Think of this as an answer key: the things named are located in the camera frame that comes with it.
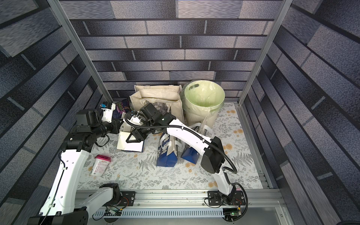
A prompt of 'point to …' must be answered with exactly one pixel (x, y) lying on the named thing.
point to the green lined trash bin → (202, 101)
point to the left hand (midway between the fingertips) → (122, 118)
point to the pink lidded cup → (101, 163)
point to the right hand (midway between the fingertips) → (128, 138)
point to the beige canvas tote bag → (165, 99)
